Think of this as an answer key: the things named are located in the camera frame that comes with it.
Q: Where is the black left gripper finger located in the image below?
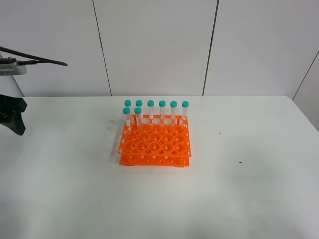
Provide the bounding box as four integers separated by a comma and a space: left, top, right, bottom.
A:
0, 95, 27, 135

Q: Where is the teal capped test tube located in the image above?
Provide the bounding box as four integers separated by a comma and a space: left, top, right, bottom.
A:
134, 107, 143, 132

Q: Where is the teal capped tube front left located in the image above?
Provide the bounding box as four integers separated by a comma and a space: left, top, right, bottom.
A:
123, 107, 131, 126

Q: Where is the orange test tube rack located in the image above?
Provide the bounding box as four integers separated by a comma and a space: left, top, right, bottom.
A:
118, 115, 191, 167

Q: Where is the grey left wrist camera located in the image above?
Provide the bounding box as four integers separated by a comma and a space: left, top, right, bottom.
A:
0, 58, 27, 76

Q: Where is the black left camera cable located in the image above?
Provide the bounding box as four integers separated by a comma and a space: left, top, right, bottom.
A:
0, 46, 68, 67

